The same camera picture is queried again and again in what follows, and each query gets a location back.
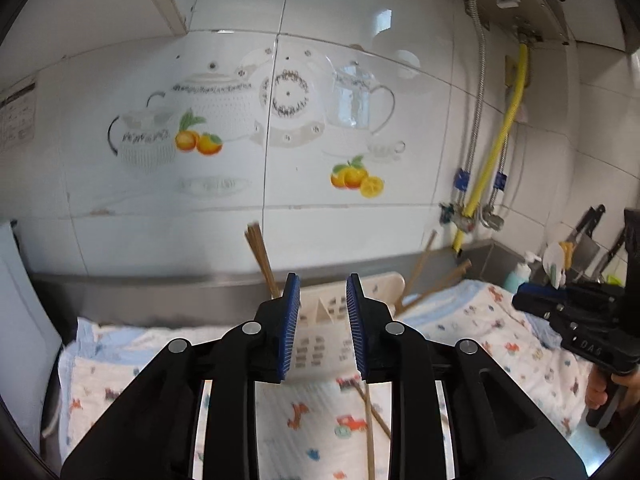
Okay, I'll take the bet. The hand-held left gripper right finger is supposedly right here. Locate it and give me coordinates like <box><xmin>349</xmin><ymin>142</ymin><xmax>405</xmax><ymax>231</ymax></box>
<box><xmin>346</xmin><ymin>273</ymin><xmax>588</xmax><ymax>480</ymax></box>

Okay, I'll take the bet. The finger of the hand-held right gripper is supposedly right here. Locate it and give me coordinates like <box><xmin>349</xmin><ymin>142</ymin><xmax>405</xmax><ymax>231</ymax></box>
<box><xmin>511</xmin><ymin>292</ymin><xmax>571</xmax><ymax>320</ymax></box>
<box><xmin>517</xmin><ymin>282</ymin><xmax>576</xmax><ymax>302</ymax></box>

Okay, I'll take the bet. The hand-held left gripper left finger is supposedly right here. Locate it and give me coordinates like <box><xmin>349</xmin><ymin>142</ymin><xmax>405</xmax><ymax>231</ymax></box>
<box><xmin>60</xmin><ymin>272</ymin><xmax>302</xmax><ymax>480</ymax></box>

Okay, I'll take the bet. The cream plastic utensil holder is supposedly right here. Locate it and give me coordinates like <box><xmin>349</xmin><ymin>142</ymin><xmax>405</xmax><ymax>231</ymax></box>
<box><xmin>267</xmin><ymin>272</ymin><xmax>407</xmax><ymax>376</ymax></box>

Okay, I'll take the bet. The group of wooden chopsticks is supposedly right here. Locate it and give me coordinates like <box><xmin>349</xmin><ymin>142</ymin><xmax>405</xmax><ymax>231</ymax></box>
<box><xmin>244</xmin><ymin>222</ymin><xmax>473</xmax><ymax>480</ymax></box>

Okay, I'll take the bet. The person's right hand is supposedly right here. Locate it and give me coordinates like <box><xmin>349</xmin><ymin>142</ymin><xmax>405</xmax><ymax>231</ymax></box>
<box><xmin>584</xmin><ymin>366</ymin><xmax>640</xmax><ymax>413</ymax></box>

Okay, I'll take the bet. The teal pump soap bottle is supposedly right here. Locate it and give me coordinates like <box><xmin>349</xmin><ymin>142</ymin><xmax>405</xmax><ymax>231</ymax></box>
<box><xmin>502</xmin><ymin>251</ymin><xmax>541</xmax><ymax>293</ymax></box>

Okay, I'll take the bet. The white rice paddle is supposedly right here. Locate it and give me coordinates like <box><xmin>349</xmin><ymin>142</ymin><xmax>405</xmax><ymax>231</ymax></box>
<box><xmin>542</xmin><ymin>242</ymin><xmax>568</xmax><ymax>288</ymax></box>

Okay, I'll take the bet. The kitchen cleaver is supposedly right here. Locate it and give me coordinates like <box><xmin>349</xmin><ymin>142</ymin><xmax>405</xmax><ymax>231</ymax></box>
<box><xmin>564</xmin><ymin>204</ymin><xmax>607</xmax><ymax>281</ymax></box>

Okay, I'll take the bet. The metal angle valve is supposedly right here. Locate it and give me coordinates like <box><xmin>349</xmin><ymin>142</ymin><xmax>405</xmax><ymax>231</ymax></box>
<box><xmin>480</xmin><ymin>207</ymin><xmax>506</xmax><ymax>231</ymax></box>

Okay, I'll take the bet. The cartoon printed white cloth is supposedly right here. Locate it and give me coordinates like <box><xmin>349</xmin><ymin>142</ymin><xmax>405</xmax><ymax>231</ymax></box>
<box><xmin>42</xmin><ymin>280</ymin><xmax>601</xmax><ymax>480</ymax></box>

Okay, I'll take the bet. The white microwave oven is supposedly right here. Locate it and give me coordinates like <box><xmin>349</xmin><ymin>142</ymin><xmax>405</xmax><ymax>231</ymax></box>
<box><xmin>0</xmin><ymin>220</ymin><xmax>63</xmax><ymax>456</ymax></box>

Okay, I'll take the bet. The black handled knife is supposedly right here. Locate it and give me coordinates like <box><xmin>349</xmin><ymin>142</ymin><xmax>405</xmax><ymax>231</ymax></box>
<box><xmin>597</xmin><ymin>232</ymin><xmax>628</xmax><ymax>273</ymax></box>

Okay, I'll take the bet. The braided metal hose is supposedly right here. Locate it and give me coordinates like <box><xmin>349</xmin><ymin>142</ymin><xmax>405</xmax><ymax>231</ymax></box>
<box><xmin>482</xmin><ymin>110</ymin><xmax>526</xmax><ymax>211</ymax></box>
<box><xmin>457</xmin><ymin>0</ymin><xmax>488</xmax><ymax>216</ymax></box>

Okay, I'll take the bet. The yellow gas hose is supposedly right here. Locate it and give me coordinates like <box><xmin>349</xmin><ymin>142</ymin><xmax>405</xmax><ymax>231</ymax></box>
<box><xmin>452</xmin><ymin>42</ymin><xmax>530</xmax><ymax>256</ymax></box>

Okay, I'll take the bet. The wall notice sticker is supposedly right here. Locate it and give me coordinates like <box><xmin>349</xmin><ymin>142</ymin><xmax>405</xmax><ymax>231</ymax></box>
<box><xmin>0</xmin><ymin>80</ymin><xmax>38</xmax><ymax>153</ymax></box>

